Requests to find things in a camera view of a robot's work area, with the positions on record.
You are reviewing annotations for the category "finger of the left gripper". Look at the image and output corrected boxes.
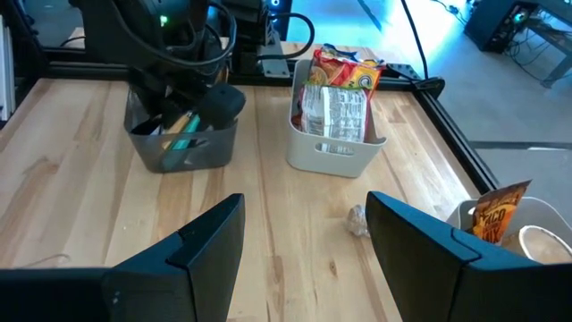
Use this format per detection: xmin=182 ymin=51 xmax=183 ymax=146
xmin=198 ymin=82 xmax=247 ymax=131
xmin=133 ymin=84 xmax=173 ymax=131

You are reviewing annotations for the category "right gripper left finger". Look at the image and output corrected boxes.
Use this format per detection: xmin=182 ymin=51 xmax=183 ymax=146
xmin=0 ymin=192 xmax=246 ymax=322

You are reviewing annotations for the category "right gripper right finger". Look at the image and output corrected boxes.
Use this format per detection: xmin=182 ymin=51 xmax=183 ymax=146
xmin=366 ymin=191 xmax=572 ymax=322

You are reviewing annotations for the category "silver spoon orange handle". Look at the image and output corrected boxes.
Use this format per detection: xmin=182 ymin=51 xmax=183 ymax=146
xmin=160 ymin=111 xmax=194 ymax=151

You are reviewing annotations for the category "silver spoon teal handle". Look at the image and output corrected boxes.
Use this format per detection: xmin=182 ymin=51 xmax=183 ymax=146
xmin=168 ymin=114 xmax=203 ymax=153

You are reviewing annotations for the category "dark brown tray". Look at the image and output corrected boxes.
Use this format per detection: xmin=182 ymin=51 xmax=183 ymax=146
xmin=123 ymin=84 xmax=240 ymax=174

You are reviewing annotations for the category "small glass jar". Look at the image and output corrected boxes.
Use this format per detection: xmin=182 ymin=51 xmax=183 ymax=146
xmin=346 ymin=204 xmax=371 ymax=238

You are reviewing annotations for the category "brown snack wrapper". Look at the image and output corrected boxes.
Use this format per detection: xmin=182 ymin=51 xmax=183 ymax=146
xmin=470 ymin=179 xmax=533 ymax=246

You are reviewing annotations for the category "red ramen packet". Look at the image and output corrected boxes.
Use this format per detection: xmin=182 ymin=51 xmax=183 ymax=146
xmin=298 ymin=83 xmax=373 ymax=144

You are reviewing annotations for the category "translucent grey plastic bin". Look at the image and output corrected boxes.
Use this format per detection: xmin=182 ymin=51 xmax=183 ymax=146
xmin=285 ymin=57 xmax=388 ymax=179

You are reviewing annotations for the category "blue ramen packet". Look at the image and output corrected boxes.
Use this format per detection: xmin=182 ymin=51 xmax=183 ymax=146
xmin=322 ymin=42 xmax=358 ymax=58

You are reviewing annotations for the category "white plastic bin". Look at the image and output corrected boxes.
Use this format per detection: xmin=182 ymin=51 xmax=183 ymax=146
xmin=445 ymin=195 xmax=572 ymax=266

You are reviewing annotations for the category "black computer case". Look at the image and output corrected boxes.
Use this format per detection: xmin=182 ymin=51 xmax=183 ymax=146
xmin=463 ymin=0 xmax=537 ymax=54

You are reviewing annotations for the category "black left wrist camera cable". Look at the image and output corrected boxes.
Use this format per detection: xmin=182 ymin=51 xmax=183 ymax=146
xmin=106 ymin=0 xmax=238 ymax=68

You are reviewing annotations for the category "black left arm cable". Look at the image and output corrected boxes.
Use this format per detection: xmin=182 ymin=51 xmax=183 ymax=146
xmin=257 ymin=12 xmax=316 ymax=62

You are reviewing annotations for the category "black aluminium table frame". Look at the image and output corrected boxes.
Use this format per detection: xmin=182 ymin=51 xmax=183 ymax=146
xmin=0 ymin=0 xmax=500 ymax=193

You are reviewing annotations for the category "black floor cable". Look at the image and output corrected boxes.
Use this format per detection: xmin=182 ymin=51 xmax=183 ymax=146
xmin=399 ymin=0 xmax=431 ymax=81

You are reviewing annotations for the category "black desk frame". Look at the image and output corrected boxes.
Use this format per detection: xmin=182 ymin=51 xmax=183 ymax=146
xmin=525 ymin=0 xmax=572 ymax=89

